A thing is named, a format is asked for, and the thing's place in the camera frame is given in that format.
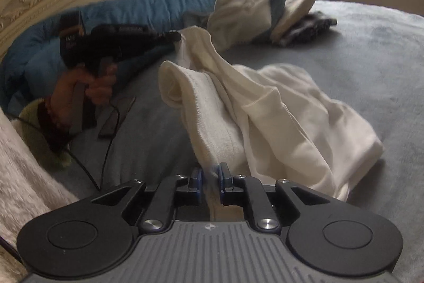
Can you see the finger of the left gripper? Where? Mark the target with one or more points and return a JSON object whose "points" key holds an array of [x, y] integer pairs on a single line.
{"points": [[164, 38]]}

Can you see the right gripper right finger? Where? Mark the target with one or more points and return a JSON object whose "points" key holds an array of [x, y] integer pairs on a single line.
{"points": [[248, 193]]}

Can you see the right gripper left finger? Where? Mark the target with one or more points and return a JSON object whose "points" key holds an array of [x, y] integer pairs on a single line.
{"points": [[173, 192]]}

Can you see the cream white sweatshirt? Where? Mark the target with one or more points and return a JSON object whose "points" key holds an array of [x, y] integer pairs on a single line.
{"points": [[272, 123]]}

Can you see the cream folded knit sweater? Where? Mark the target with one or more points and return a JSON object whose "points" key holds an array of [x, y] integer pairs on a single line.
{"points": [[238, 21]]}

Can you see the blue quilted duvet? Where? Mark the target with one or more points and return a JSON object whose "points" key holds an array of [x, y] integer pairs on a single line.
{"points": [[33, 64]]}

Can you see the dark blue folded garment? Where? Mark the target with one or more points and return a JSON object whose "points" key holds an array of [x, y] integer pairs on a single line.
{"points": [[277, 9]]}

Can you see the beige folded garment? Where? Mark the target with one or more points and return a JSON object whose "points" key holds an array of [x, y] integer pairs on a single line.
{"points": [[293, 12]]}

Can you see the white fluffy blanket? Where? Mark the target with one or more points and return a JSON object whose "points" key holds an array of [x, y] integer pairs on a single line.
{"points": [[27, 190]]}

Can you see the black white plaid garment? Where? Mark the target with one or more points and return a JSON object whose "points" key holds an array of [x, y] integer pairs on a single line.
{"points": [[308, 28]]}

